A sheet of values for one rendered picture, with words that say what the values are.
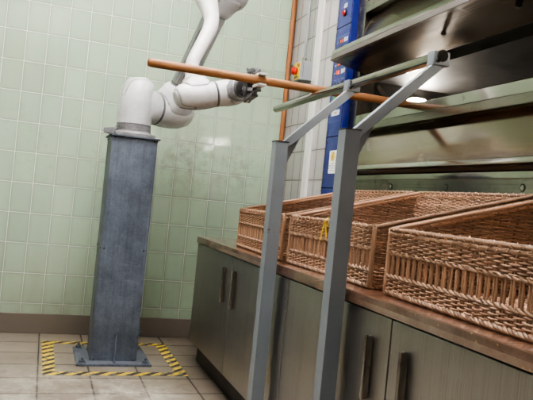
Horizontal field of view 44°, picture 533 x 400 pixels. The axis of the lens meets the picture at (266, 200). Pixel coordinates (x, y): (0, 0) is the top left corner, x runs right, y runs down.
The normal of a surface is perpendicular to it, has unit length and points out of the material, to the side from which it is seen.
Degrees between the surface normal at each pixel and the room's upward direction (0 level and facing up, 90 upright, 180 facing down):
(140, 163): 90
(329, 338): 90
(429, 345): 90
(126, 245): 90
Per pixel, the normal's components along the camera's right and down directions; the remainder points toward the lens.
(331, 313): 0.32, 0.03
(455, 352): -0.94, -0.10
